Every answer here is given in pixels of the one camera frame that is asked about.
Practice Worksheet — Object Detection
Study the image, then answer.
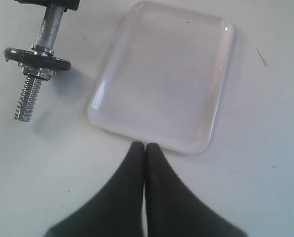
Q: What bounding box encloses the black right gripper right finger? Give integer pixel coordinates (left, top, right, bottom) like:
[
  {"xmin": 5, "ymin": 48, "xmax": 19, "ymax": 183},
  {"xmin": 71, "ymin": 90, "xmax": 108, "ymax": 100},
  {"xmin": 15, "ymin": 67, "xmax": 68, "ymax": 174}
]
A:
[{"xmin": 145, "ymin": 143, "xmax": 247, "ymax": 237}]

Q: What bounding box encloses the white plastic tray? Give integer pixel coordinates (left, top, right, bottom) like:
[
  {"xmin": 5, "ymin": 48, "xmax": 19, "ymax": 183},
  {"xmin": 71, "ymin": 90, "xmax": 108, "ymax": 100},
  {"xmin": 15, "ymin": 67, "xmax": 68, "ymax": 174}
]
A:
[{"xmin": 88, "ymin": 0, "xmax": 234, "ymax": 155}]

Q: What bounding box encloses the black weight plate with tape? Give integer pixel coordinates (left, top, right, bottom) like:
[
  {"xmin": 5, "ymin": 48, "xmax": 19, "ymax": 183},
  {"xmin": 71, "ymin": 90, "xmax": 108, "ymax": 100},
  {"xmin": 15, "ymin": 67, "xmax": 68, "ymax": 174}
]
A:
[{"xmin": 3, "ymin": 47, "xmax": 71, "ymax": 71}]

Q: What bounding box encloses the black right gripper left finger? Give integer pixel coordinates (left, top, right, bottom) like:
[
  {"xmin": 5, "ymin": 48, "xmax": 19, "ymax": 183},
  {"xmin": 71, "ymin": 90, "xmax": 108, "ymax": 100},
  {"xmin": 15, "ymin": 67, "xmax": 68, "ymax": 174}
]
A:
[{"xmin": 45, "ymin": 142, "xmax": 145, "ymax": 237}]

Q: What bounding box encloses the chrome threaded dumbbell bar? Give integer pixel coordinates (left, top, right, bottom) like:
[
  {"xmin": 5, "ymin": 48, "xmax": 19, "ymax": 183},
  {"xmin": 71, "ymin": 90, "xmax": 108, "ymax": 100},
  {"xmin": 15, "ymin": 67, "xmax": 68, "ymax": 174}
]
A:
[{"xmin": 4, "ymin": 3, "xmax": 71, "ymax": 122}]

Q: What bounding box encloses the chrome spinlock collar nut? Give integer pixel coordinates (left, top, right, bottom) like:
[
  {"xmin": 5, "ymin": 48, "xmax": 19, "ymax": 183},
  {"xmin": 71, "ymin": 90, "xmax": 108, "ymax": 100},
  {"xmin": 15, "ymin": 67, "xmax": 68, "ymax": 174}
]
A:
[{"xmin": 18, "ymin": 62, "xmax": 56, "ymax": 81}]

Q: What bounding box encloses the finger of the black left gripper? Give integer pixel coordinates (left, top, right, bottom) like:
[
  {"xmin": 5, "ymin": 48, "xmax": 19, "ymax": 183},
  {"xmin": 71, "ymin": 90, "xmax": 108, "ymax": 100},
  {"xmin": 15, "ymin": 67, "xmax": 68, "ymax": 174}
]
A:
[{"xmin": 16, "ymin": 0, "xmax": 79, "ymax": 11}]

